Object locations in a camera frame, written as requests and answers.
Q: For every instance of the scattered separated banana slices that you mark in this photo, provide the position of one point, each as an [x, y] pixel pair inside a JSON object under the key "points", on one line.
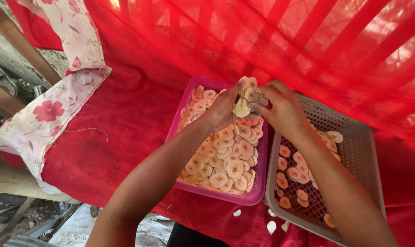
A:
{"points": [[296, 173]]}

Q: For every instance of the clump of stuck banana slices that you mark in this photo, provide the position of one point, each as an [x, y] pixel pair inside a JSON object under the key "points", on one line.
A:
{"points": [[247, 99]]}

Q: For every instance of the wooden beam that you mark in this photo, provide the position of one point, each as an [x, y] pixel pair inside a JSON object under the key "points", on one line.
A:
{"points": [[22, 44]]}

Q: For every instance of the grey metal object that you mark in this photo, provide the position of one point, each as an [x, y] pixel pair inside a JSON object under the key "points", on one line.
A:
{"points": [[0, 80]]}

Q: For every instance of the heap of pale banana slices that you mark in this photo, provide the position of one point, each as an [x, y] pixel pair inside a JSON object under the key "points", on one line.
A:
{"points": [[228, 161]]}

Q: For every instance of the white woven sack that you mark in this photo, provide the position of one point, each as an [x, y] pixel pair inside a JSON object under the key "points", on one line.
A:
{"points": [[84, 230]]}

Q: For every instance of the person's right hand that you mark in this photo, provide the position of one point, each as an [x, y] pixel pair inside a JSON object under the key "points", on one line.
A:
{"points": [[286, 109]]}

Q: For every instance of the person's left hand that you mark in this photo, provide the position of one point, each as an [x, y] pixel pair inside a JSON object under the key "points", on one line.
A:
{"points": [[221, 109]]}

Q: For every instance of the pink plastic basket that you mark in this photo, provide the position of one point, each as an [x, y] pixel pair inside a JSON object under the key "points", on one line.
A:
{"points": [[185, 103]]}

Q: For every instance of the white floral cloth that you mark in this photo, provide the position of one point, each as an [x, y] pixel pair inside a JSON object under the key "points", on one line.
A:
{"points": [[46, 113]]}

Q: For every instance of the grey plastic basket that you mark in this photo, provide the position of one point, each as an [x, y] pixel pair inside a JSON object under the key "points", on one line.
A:
{"points": [[362, 147]]}

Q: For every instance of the wooden bench plank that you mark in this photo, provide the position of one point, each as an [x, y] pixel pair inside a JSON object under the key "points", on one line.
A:
{"points": [[8, 181]]}

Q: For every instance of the person's left fingers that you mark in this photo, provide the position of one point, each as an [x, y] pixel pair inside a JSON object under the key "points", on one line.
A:
{"points": [[236, 91]]}

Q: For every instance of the red cloth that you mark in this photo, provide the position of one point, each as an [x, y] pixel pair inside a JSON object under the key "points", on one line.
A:
{"points": [[132, 113]]}

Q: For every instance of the white banana fragment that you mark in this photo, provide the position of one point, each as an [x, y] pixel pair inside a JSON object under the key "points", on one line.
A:
{"points": [[272, 213], [285, 226], [237, 212], [271, 227]]}

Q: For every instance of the person's black clothing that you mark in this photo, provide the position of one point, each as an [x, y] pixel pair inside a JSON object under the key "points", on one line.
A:
{"points": [[193, 238]]}

